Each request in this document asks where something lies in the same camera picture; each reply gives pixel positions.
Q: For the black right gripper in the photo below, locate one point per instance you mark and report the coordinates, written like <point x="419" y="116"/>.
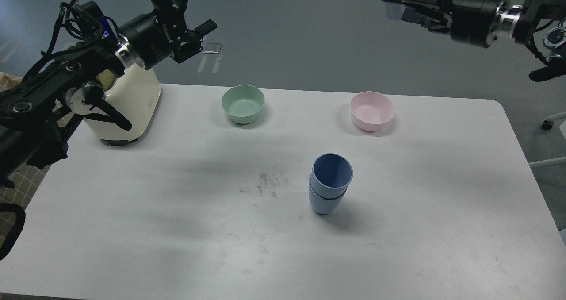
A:
<point x="466" y="21"/>

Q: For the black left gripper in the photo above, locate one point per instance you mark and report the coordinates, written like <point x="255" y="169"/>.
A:
<point x="150" y="38"/>

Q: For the light blue cup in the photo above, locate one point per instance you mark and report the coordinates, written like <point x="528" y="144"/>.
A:
<point x="321" y="205"/>
<point x="330" y="176"/>

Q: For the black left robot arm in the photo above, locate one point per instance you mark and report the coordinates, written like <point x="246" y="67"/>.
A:
<point x="39" y="115"/>

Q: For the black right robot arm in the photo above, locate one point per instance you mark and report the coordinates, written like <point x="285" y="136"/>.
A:
<point x="538" y="25"/>

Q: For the cream toaster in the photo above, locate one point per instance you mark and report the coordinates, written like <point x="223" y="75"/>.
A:
<point x="135" y="95"/>

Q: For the green bowl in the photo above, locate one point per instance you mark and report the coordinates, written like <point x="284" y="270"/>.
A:
<point x="243" y="104"/>

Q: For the toast slice right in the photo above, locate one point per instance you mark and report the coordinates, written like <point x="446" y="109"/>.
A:
<point x="106" y="79"/>

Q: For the pink bowl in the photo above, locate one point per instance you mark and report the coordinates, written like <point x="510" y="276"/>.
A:
<point x="371" y="111"/>

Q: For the beige checkered cloth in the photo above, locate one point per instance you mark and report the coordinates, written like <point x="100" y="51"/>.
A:
<point x="26" y="180"/>

